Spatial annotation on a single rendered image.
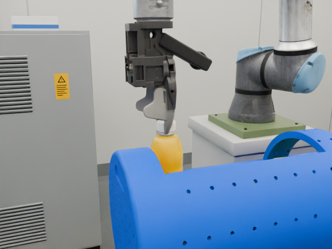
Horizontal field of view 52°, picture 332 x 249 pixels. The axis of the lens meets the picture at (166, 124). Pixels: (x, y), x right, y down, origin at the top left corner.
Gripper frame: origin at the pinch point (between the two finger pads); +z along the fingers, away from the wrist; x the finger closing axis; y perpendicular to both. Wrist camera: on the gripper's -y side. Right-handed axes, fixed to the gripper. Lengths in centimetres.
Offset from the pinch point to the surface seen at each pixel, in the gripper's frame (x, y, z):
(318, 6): -267, -271, -43
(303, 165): 14.3, -22.4, 6.7
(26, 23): -148, 31, -23
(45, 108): -134, 26, 22
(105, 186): -240, -18, 125
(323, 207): 18.9, -23.8, 13.3
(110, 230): -165, -9, 125
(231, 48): -265, -162, 0
